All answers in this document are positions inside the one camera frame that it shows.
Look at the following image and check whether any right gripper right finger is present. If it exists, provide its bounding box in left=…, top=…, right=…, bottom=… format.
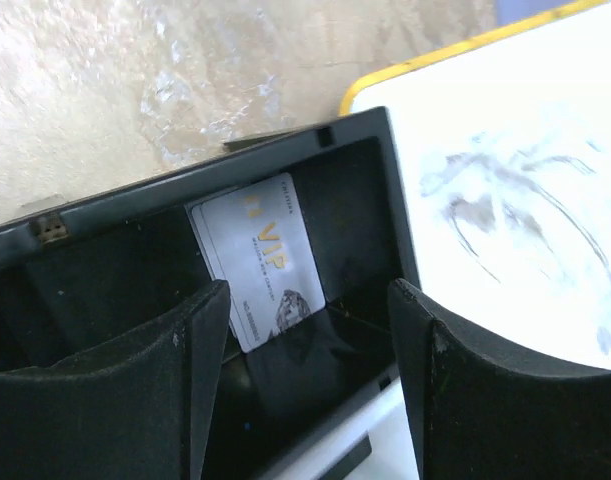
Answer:
left=388, top=279, right=611, bottom=479

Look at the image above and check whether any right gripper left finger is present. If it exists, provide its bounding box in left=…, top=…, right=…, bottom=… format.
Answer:
left=0, top=280, right=230, bottom=479

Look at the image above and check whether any silver card in tray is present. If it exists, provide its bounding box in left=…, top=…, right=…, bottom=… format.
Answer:
left=186, top=173, right=326, bottom=353

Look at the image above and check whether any black box in tray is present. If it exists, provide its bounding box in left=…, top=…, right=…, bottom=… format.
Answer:
left=320, top=435, right=372, bottom=480

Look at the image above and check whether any white board with wooden frame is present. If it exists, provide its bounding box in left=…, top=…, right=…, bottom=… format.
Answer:
left=340, top=1, right=611, bottom=369

